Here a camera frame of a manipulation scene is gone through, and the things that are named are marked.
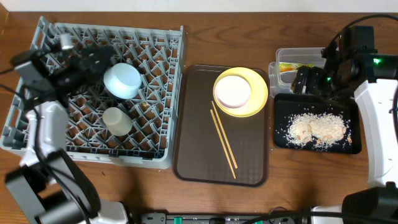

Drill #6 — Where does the light blue saucer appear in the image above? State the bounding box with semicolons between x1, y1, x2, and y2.
103;63;142;100

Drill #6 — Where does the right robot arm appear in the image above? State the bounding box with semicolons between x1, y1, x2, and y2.
292;26;397;222

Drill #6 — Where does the clear plastic waste bin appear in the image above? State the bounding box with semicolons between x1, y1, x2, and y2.
269;47;326;97

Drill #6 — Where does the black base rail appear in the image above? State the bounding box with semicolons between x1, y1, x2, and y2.
140;211;397;224

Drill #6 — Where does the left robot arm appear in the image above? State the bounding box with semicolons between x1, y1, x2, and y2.
5;46;129;223

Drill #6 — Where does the white plastic cup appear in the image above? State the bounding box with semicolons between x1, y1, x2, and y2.
102;107;132;136

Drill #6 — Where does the white bowl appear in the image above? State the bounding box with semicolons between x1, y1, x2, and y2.
215;75;251;109

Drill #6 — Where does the wooden chopstick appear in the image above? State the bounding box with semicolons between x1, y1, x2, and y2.
211;101;238;169
210;109;236;179

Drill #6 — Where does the yellow round plate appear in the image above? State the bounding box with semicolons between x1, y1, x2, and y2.
212;67;269;118

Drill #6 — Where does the black waste tray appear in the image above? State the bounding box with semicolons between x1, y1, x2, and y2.
274;93;362;154

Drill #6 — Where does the grey plastic dishwasher rack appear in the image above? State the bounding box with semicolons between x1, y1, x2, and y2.
0;16;187;170

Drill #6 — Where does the green snack wrapper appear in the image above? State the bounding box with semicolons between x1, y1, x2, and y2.
279;62;313;73

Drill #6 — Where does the brown plastic serving tray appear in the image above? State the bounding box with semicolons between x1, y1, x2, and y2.
173;65;270;187

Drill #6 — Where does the spilled rice food waste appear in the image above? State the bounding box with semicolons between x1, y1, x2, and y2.
283;113;353;151

